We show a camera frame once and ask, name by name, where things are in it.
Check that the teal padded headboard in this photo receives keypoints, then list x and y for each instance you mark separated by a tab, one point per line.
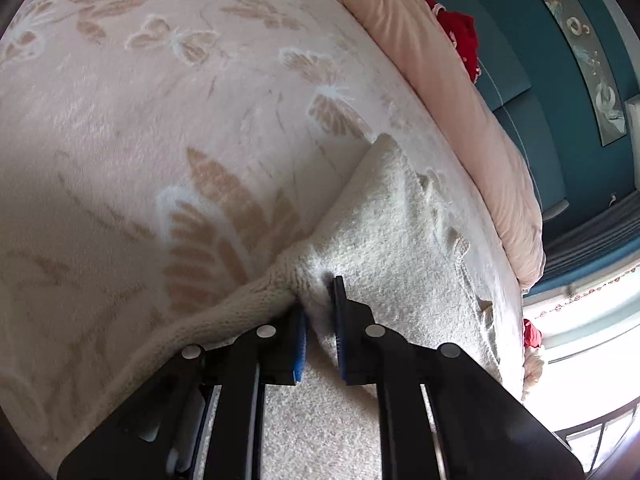
510	80

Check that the red and cream cloth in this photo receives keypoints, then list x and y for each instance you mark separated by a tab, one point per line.
532	355

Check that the cream fleece garment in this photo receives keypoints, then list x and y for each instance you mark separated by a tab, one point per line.
380	240

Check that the pink duvet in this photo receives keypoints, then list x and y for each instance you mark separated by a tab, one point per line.
450	100

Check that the pink leaf-patterned blanket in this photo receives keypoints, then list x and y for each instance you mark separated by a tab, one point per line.
150	135

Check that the red garment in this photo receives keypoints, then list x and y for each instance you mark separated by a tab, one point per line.
461	37

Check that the floral wall painting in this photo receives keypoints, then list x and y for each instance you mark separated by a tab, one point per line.
580	45

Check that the black window railing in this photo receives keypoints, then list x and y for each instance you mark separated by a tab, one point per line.
600	435

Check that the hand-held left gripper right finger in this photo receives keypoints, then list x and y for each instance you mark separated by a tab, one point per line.
341	340

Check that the grey curtain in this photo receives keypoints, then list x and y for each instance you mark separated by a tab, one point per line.
590	245

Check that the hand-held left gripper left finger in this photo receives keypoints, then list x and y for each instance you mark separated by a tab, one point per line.
299	345

